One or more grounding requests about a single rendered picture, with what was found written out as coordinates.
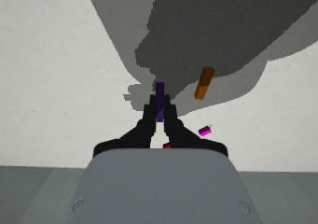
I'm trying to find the magenta block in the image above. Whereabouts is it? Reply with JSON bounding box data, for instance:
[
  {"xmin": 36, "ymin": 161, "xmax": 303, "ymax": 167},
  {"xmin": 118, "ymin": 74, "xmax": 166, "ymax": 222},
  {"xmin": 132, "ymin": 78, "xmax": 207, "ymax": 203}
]
[{"xmin": 199, "ymin": 126, "xmax": 211, "ymax": 136}]

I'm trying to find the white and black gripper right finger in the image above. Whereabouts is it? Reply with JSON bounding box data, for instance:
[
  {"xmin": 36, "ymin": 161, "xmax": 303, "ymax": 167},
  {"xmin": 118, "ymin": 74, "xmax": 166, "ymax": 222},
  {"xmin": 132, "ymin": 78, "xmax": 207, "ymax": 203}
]
[{"xmin": 163, "ymin": 94, "xmax": 228, "ymax": 157}]

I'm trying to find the red rod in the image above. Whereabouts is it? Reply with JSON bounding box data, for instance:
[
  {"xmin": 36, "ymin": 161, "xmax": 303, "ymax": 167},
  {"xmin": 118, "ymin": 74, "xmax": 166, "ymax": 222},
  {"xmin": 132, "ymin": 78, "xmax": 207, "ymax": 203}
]
[{"xmin": 162, "ymin": 142, "xmax": 170, "ymax": 148}]

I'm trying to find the purple rod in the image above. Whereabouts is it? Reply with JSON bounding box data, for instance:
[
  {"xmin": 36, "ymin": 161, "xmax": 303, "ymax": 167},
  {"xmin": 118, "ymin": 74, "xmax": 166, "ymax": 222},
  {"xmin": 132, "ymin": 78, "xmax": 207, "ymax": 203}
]
[{"xmin": 156, "ymin": 82, "xmax": 164, "ymax": 122}]

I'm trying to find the brown flat bar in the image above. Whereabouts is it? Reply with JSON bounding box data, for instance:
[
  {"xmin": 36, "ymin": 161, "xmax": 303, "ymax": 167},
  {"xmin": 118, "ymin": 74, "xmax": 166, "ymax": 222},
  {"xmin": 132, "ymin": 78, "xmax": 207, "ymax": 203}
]
[{"xmin": 194, "ymin": 66, "xmax": 215, "ymax": 100}]

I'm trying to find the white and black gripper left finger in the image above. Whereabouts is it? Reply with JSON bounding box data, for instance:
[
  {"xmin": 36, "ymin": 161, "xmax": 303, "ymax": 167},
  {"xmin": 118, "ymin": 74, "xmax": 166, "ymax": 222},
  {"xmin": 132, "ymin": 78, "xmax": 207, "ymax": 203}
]
[{"xmin": 92, "ymin": 94, "xmax": 157, "ymax": 158}]

